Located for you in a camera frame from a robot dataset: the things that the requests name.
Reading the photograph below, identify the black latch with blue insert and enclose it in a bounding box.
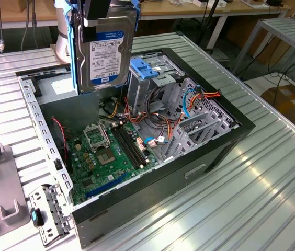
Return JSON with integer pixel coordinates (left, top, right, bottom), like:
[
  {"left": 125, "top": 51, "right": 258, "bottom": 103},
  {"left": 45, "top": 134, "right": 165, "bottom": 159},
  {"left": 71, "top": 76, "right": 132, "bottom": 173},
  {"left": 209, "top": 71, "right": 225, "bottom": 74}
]
[{"left": 29, "top": 208, "right": 45, "bottom": 227}]

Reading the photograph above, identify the orange black wire bundle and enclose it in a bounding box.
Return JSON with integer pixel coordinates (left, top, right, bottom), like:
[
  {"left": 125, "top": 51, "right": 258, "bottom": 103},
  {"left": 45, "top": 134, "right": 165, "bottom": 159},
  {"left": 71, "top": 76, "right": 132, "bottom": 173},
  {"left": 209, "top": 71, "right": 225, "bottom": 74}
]
[{"left": 99, "top": 96, "right": 185, "bottom": 147}]

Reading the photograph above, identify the metal slat side table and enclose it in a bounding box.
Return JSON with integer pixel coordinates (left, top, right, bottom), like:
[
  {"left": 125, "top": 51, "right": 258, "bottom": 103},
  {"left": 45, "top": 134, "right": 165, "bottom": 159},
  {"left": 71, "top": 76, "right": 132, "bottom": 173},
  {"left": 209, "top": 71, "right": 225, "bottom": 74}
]
[{"left": 232, "top": 17, "right": 295, "bottom": 76}]

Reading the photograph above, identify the grey metal slot bracket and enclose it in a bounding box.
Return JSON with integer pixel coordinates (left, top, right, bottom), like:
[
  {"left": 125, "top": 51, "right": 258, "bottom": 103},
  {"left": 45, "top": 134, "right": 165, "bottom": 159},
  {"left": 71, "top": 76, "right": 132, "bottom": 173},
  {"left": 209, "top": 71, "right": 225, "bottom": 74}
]
[{"left": 28, "top": 184, "right": 75, "bottom": 248}]

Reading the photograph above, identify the grey power supply unit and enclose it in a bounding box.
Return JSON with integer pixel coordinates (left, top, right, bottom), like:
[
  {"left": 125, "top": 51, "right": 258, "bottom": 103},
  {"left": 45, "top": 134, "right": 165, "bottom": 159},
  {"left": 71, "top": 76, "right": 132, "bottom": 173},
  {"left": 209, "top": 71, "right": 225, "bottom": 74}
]
[{"left": 33, "top": 75, "right": 101, "bottom": 136}]

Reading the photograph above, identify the white plug with blue wire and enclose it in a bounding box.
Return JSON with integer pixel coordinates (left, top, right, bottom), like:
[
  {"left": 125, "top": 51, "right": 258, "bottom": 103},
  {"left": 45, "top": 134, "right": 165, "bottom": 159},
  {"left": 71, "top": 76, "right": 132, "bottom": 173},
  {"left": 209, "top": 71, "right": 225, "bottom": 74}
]
[{"left": 144, "top": 136, "right": 169, "bottom": 149}]

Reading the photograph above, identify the green motherboard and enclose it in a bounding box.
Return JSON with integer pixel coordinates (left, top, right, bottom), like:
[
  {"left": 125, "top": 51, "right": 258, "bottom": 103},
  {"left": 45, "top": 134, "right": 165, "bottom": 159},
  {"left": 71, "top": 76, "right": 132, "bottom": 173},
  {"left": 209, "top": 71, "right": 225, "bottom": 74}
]
[{"left": 67, "top": 121, "right": 161, "bottom": 206}]

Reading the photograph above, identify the CPU socket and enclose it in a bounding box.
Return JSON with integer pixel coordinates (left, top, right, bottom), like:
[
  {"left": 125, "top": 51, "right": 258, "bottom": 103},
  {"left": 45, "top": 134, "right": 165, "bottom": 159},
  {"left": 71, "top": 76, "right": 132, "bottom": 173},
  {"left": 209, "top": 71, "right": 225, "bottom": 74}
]
[{"left": 95, "top": 147, "right": 118, "bottom": 167}]

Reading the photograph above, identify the cable with metal connector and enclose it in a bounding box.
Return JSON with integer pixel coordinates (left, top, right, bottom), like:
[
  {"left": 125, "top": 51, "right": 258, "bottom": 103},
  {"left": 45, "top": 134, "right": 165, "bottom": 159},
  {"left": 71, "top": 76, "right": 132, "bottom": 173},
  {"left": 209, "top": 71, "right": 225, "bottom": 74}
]
[{"left": 0, "top": 0, "right": 6, "bottom": 54}]

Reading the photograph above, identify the blue expansion slot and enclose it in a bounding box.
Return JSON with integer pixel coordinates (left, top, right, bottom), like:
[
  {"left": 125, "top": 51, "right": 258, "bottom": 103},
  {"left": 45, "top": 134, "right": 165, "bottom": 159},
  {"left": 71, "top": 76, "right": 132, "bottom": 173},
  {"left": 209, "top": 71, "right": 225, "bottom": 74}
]
[{"left": 85, "top": 174, "right": 127, "bottom": 199}]

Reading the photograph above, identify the brown cardboard box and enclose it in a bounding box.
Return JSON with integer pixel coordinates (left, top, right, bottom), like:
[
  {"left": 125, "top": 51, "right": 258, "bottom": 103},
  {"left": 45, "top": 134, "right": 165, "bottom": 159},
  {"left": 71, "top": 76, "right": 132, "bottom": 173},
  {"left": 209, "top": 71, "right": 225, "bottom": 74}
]
[{"left": 261, "top": 85, "right": 295, "bottom": 131}]

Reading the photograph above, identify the hard disk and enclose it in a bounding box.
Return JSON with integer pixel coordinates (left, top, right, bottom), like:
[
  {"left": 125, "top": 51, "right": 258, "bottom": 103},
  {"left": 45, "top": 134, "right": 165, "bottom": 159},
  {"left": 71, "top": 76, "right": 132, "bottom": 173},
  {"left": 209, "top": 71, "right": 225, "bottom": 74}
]
[{"left": 67, "top": 0, "right": 141, "bottom": 96}]

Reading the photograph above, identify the grey metal disk bay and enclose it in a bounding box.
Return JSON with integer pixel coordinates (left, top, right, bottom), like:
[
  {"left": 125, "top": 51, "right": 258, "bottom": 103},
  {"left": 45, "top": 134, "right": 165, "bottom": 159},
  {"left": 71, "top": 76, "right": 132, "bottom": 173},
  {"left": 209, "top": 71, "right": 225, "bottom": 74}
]
[{"left": 160, "top": 109, "right": 240, "bottom": 162}]

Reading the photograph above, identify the wooden desk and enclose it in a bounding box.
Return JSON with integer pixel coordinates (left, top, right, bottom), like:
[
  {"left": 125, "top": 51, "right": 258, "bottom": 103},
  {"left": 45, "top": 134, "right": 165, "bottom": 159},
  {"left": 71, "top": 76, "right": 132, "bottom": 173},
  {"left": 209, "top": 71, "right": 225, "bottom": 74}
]
[{"left": 0, "top": 0, "right": 292, "bottom": 50}]

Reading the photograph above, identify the blue wire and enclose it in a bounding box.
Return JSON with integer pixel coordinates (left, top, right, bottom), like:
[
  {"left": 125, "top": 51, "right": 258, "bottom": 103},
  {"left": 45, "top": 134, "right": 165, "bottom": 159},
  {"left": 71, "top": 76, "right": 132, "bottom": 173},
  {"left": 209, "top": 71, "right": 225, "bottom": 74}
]
[{"left": 182, "top": 87, "right": 198, "bottom": 120}]

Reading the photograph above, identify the black open PC case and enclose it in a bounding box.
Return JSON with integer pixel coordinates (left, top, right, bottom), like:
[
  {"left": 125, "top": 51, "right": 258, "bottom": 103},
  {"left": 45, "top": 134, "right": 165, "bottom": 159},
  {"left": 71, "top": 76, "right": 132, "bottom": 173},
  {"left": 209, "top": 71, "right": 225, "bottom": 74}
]
[{"left": 15, "top": 47, "right": 257, "bottom": 249}]

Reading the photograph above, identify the black RAM slot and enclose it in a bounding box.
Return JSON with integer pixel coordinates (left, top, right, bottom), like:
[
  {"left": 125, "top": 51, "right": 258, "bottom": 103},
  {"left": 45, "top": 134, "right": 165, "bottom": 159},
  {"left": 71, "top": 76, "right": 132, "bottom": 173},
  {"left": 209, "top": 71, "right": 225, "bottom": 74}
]
[
  {"left": 118, "top": 122, "right": 149, "bottom": 165},
  {"left": 111, "top": 124, "right": 142, "bottom": 169}
]

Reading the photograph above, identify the grey metal drive cage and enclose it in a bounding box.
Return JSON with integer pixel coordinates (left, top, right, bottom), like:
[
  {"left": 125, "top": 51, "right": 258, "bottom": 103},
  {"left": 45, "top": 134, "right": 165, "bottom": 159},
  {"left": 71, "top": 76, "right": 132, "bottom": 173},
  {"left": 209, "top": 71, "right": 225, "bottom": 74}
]
[{"left": 125, "top": 54, "right": 186, "bottom": 116}]

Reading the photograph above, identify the black stand pole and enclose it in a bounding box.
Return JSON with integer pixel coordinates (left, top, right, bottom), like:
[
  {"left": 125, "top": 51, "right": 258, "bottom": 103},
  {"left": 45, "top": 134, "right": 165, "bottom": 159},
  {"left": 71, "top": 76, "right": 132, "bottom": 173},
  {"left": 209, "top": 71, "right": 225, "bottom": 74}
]
[{"left": 197, "top": 0, "right": 221, "bottom": 50}]

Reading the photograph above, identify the grey hanging cable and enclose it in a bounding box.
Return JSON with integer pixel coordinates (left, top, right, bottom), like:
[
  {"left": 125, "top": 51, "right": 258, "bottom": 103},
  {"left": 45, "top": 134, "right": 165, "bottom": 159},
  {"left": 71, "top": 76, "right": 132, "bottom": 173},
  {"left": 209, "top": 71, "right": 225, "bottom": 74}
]
[{"left": 20, "top": 0, "right": 38, "bottom": 52}]

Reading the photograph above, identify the orange red wire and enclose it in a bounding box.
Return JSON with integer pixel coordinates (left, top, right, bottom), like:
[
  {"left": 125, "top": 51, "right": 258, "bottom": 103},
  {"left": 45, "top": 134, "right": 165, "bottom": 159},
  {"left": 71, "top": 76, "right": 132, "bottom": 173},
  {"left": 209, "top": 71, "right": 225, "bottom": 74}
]
[{"left": 189, "top": 88, "right": 221, "bottom": 110}]

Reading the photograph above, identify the metal socket cover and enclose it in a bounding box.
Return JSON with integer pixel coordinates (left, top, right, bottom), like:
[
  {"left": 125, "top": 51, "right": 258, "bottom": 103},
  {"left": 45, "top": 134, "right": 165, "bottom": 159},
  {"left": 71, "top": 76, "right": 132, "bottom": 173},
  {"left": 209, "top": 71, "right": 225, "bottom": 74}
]
[{"left": 83, "top": 122, "right": 111, "bottom": 152}]

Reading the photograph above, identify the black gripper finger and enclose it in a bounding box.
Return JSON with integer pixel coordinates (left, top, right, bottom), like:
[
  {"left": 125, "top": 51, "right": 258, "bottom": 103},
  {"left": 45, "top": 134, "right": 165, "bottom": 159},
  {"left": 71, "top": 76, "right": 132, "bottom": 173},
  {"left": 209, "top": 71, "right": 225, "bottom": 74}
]
[{"left": 81, "top": 0, "right": 111, "bottom": 44}]

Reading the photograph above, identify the red black fan wire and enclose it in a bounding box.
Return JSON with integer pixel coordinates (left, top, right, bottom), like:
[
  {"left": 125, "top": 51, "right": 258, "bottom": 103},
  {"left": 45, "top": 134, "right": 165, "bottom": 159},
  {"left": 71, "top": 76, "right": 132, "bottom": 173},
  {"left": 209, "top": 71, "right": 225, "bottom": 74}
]
[{"left": 51, "top": 117, "right": 69, "bottom": 168}]

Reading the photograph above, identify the blue plastic bay latch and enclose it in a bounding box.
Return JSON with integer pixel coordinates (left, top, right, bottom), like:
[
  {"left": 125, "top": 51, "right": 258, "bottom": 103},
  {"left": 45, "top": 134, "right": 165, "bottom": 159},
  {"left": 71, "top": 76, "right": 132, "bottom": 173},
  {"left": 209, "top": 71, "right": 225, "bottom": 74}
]
[{"left": 129, "top": 59, "right": 160, "bottom": 81}]

